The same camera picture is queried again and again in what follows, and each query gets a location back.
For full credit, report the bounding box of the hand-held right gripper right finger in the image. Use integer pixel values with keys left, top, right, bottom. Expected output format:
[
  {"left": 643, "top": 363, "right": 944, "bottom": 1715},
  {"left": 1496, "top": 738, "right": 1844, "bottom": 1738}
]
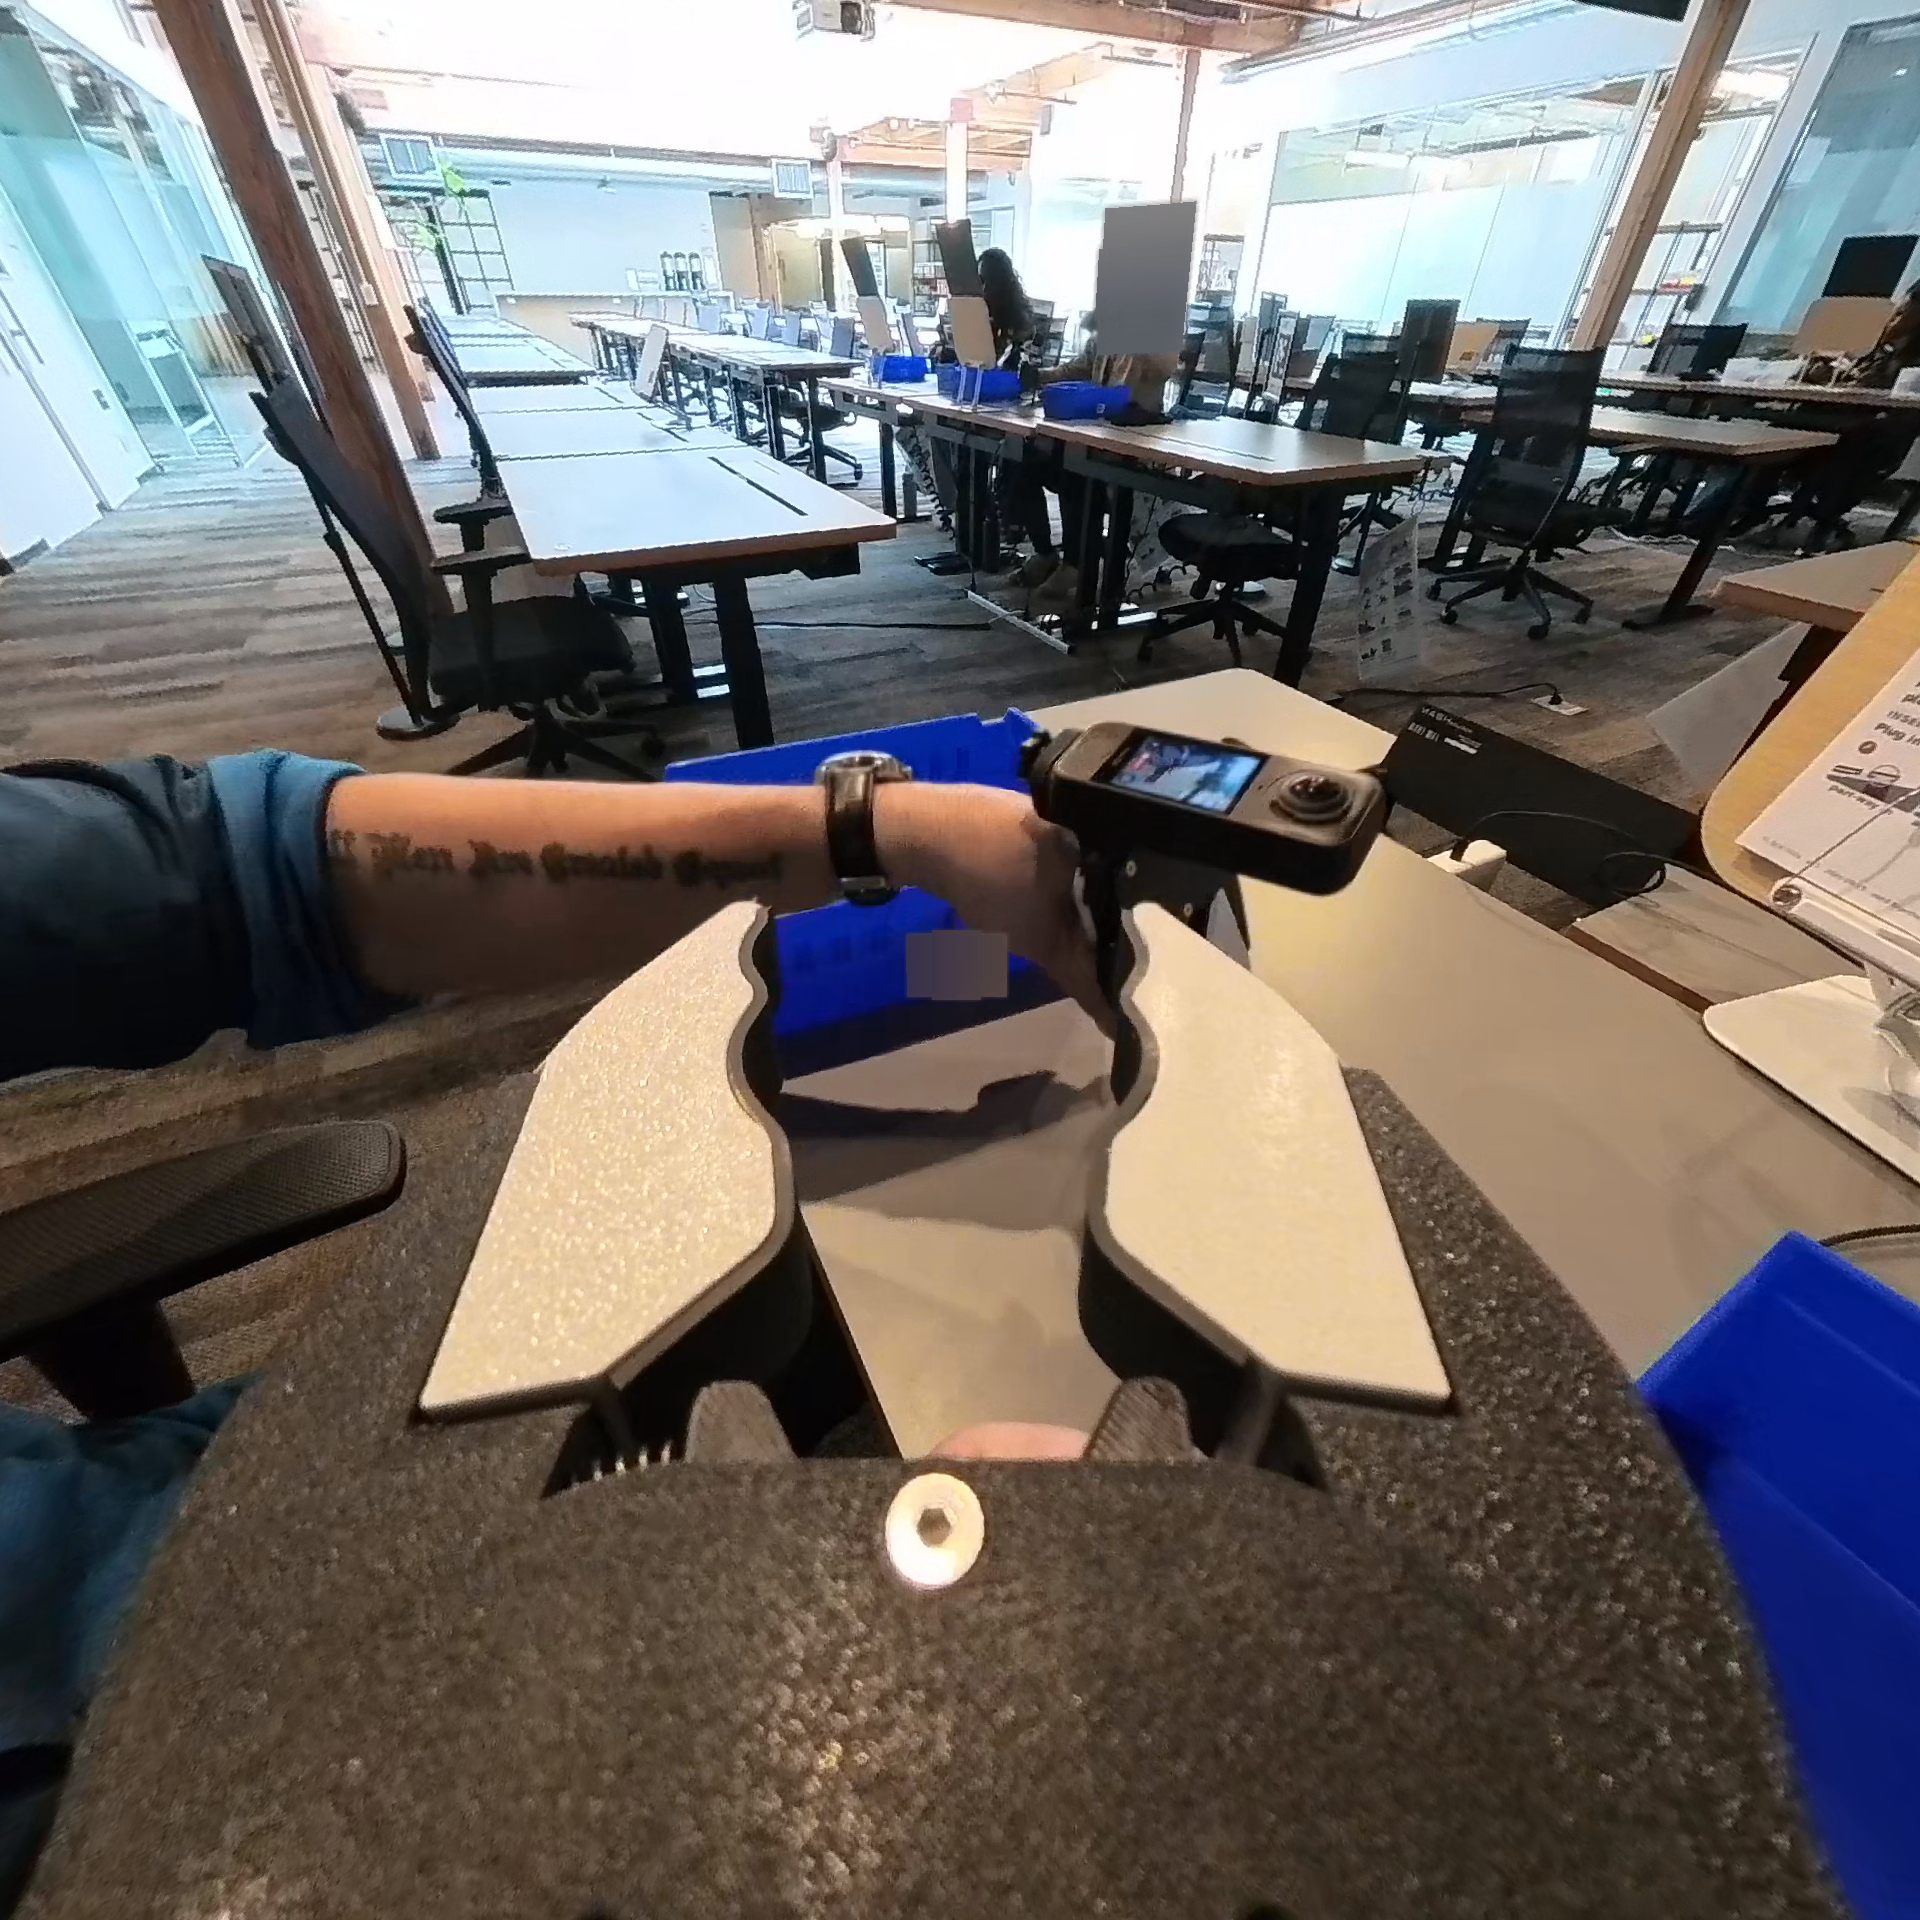
[{"left": 1087, "top": 902, "right": 1456, "bottom": 1414}]

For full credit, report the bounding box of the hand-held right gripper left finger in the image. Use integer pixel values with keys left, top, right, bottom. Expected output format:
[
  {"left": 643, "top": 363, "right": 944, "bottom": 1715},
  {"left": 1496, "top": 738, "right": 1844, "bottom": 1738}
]
[{"left": 420, "top": 900, "right": 792, "bottom": 1425}]

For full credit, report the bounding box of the blue plastic bin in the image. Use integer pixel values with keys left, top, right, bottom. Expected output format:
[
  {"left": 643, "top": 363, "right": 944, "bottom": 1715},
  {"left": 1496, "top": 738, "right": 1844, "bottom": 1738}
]
[
  {"left": 1634, "top": 1230, "right": 1920, "bottom": 1920},
  {"left": 662, "top": 708, "right": 1052, "bottom": 1051}
]

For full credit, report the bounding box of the person's left forearm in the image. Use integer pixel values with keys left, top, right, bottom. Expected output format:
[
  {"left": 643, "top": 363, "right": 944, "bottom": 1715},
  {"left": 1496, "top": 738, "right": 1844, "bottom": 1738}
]
[{"left": 323, "top": 765, "right": 842, "bottom": 998}]

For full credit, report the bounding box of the person's left hand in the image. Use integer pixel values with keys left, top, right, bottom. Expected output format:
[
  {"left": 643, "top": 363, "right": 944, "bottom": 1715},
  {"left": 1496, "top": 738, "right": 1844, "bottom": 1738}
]
[{"left": 885, "top": 779, "right": 1125, "bottom": 1041}]

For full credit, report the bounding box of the black box on table edge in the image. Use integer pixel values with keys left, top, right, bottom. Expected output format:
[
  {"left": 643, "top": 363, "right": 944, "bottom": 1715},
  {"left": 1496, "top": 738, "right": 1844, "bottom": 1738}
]
[{"left": 1376, "top": 703, "right": 1695, "bottom": 909}]

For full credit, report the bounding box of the printed plastic bag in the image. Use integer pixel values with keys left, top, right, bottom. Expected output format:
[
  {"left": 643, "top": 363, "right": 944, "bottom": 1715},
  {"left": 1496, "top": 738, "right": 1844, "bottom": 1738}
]
[{"left": 1354, "top": 517, "right": 1421, "bottom": 689}]

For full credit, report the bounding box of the black office chair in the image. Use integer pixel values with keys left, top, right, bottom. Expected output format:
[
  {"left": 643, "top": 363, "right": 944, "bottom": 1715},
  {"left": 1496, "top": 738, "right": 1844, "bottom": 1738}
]
[
  {"left": 202, "top": 255, "right": 669, "bottom": 779},
  {"left": 1423, "top": 345, "right": 1629, "bottom": 643},
  {"left": 1136, "top": 509, "right": 1307, "bottom": 670}
]

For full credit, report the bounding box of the black chair armrest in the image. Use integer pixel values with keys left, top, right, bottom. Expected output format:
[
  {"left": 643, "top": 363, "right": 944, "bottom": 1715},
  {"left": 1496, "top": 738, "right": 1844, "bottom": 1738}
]
[{"left": 0, "top": 1118, "right": 406, "bottom": 1419}]

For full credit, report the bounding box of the wooden top desk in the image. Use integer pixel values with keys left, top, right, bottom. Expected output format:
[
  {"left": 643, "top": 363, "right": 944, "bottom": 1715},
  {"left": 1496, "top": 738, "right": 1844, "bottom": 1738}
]
[
  {"left": 1035, "top": 412, "right": 1427, "bottom": 663},
  {"left": 495, "top": 446, "right": 899, "bottom": 751}
]

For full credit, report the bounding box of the black wristwatch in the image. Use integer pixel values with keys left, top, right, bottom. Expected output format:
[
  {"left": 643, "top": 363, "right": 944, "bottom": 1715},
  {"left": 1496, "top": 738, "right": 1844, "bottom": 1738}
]
[{"left": 815, "top": 750, "right": 915, "bottom": 905}]

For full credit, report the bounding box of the printed instruction board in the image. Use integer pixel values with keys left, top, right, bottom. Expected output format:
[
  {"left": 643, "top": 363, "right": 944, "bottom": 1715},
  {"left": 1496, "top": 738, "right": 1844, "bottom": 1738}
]
[{"left": 1703, "top": 556, "right": 1920, "bottom": 922}]

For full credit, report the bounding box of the black adapter cable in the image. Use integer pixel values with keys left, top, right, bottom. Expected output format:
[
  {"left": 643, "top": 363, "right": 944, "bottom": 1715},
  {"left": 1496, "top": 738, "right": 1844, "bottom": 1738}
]
[{"left": 1462, "top": 809, "right": 1671, "bottom": 902}]

